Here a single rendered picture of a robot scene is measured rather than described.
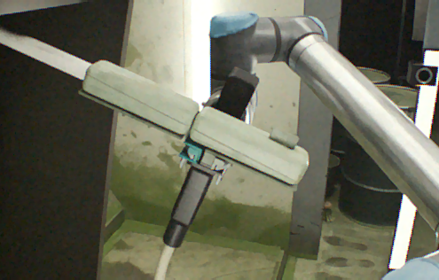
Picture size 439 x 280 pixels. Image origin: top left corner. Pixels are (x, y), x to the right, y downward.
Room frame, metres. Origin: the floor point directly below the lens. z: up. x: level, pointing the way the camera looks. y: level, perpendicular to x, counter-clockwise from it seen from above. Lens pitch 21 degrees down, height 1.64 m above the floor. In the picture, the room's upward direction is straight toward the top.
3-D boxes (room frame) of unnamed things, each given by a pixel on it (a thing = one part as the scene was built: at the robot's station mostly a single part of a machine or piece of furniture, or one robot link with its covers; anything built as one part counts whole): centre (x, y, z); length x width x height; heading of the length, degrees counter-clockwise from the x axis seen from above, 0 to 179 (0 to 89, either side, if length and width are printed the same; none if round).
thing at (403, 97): (2.84, -1.17, 0.86); 0.54 x 0.54 x 0.01
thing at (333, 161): (3.13, -0.80, 0.14); 0.31 x 0.29 x 0.28; 163
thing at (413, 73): (1.35, -0.65, 1.35); 0.09 x 0.07 x 0.07; 73
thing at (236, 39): (0.85, -0.04, 1.51); 0.12 x 0.09 x 0.12; 115
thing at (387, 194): (2.83, -1.17, 0.44); 0.59 x 0.58 x 0.89; 178
